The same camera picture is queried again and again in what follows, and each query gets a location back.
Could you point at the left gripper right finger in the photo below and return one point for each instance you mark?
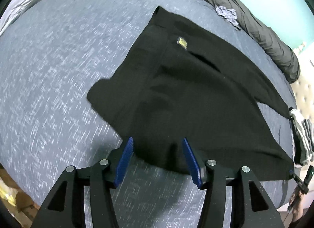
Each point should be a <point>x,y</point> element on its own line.
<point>250,203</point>

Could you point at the grey folded sweatpants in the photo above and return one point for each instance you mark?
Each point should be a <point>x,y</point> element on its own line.
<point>308,138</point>

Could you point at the small blue crumpled cloth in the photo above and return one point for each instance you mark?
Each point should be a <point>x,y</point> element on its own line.
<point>229,15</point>

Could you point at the cardboard box on floor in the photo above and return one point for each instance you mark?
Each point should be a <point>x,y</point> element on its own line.
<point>20,205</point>

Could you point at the blue patterned bed sheet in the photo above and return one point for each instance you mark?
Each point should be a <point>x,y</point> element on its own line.
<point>50,58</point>

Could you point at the dark grey rolled duvet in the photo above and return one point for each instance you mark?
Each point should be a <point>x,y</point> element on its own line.
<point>241,17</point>

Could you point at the cream tufted headboard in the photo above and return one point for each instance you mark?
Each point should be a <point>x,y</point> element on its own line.
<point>303,87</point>

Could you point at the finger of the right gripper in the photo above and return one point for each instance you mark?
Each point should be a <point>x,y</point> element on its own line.
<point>292,174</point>

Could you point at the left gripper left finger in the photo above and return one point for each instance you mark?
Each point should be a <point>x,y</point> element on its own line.
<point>64,206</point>

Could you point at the white black folded garment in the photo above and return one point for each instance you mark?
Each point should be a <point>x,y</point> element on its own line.
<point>300,156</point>

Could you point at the person's right hand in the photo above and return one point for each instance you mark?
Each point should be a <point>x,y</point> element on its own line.
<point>297,211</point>

